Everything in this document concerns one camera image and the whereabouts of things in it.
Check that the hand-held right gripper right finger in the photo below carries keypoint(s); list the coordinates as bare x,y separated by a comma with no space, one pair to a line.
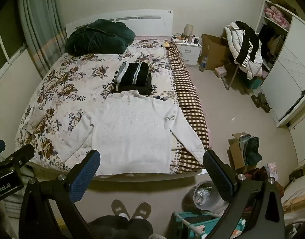
218,176

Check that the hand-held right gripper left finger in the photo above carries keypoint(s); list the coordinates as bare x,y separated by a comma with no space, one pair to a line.
84,179

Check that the white towel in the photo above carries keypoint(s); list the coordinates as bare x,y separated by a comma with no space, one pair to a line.
132,134

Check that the stack of folded clothes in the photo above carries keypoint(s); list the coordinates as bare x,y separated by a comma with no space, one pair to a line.
251,149

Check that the dark hanging clothes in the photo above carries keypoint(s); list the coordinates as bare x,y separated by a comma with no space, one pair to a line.
266,37

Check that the translucent trash bin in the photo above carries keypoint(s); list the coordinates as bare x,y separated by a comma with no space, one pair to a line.
202,196

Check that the small cardboard box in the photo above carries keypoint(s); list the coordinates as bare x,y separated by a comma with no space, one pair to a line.
234,154

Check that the beige folded cloth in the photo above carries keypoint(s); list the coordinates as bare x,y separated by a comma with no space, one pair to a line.
35,119

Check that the person's left foot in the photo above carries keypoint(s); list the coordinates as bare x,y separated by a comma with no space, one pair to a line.
120,208

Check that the person's foot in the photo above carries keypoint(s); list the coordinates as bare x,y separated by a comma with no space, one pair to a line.
142,209
120,208

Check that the teal plastic basket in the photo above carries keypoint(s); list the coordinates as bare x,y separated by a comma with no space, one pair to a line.
192,222

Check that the pink patterned bag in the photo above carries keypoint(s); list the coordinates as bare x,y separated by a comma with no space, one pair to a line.
272,170

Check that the person's legs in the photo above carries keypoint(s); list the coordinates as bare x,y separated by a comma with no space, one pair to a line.
117,227

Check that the person's right foot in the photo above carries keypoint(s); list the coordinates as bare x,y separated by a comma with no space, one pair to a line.
142,209

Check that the brown checked blanket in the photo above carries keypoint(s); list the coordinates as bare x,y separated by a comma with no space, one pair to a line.
189,99

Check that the floral blanket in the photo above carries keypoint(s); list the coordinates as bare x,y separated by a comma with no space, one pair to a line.
67,84

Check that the wooden chair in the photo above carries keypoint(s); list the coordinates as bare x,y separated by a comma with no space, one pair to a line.
232,77

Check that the teal storage bin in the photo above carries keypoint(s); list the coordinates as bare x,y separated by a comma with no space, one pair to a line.
254,82

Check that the window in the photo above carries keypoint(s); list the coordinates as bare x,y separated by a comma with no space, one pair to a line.
5,42

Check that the pink tissue pack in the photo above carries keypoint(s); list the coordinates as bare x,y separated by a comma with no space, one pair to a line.
221,71

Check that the dark folded garment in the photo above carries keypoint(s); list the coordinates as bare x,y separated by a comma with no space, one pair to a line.
142,88

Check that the plastic water bottle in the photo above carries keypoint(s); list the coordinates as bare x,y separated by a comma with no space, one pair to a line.
203,63

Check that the black white-striped folded garment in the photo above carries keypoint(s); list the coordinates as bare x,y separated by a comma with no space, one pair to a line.
132,72

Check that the white wardrobe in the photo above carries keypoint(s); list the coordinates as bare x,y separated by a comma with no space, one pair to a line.
287,79

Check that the grey-green curtain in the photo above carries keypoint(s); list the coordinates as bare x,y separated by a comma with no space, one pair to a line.
37,29

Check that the white nightstand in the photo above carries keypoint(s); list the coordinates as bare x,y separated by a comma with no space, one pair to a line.
189,54

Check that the large cardboard box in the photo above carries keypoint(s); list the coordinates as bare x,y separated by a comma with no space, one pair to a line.
213,49

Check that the dark cup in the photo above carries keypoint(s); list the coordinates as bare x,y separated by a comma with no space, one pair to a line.
196,40

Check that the black white-striped jacket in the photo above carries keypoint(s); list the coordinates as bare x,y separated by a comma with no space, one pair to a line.
249,42

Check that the small yellow box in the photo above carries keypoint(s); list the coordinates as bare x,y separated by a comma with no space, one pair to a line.
165,44

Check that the beige table lamp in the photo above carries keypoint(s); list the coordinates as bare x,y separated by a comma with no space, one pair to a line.
189,29

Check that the white bed headboard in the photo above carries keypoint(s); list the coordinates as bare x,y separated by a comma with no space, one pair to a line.
147,27

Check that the pink floral bedding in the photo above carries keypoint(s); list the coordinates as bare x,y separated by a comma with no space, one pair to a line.
277,17

